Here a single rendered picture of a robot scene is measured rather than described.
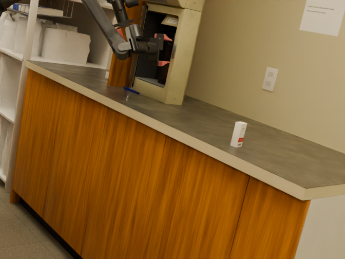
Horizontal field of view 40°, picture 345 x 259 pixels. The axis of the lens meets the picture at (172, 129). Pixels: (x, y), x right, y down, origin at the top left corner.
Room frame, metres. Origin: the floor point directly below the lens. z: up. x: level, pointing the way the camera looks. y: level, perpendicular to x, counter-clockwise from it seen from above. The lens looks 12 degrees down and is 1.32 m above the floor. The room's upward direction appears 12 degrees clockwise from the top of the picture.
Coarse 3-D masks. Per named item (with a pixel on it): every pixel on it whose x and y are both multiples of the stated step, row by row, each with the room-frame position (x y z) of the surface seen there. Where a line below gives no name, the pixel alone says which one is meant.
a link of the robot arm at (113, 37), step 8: (88, 0) 2.10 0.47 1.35; (96, 0) 2.10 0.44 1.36; (88, 8) 2.08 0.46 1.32; (96, 8) 2.08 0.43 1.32; (96, 16) 2.07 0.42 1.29; (104, 16) 2.07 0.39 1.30; (104, 24) 2.05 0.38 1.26; (112, 24) 2.08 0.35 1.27; (104, 32) 2.04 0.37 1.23; (112, 32) 2.04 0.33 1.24; (112, 40) 2.02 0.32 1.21; (120, 40) 2.02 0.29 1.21; (112, 48) 2.05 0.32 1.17; (120, 56) 2.02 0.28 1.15
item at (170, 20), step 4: (168, 16) 2.44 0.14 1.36; (172, 16) 2.42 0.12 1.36; (176, 16) 2.42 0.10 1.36; (164, 20) 2.45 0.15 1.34; (168, 20) 2.42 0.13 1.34; (172, 20) 2.41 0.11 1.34; (176, 20) 2.41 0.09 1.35; (164, 24) 2.43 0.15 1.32; (168, 24) 2.41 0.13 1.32; (172, 24) 2.40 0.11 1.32; (176, 24) 2.40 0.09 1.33
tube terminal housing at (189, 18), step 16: (192, 0) 2.34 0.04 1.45; (192, 16) 2.35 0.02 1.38; (176, 32) 2.33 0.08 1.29; (192, 32) 2.37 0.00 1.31; (176, 48) 2.32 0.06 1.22; (192, 48) 2.38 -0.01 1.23; (176, 64) 2.33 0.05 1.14; (176, 80) 2.34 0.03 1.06; (160, 96) 2.35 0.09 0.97; (176, 96) 2.36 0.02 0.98
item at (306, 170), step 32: (32, 64) 2.77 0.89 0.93; (64, 64) 3.02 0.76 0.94; (96, 96) 2.23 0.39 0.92; (128, 96) 2.31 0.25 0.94; (160, 128) 1.86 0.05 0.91; (192, 128) 1.86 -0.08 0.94; (224, 128) 2.00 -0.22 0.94; (256, 128) 2.17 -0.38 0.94; (224, 160) 1.59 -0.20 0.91; (256, 160) 1.56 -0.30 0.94; (288, 160) 1.66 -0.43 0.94; (320, 160) 1.77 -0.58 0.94; (288, 192) 1.38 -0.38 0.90; (320, 192) 1.41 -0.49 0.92
